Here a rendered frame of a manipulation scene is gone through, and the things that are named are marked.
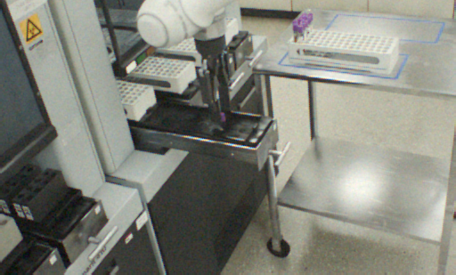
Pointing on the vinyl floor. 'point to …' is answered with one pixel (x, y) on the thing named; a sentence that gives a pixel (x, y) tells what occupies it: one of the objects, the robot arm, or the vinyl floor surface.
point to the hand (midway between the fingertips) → (220, 105)
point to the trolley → (419, 173)
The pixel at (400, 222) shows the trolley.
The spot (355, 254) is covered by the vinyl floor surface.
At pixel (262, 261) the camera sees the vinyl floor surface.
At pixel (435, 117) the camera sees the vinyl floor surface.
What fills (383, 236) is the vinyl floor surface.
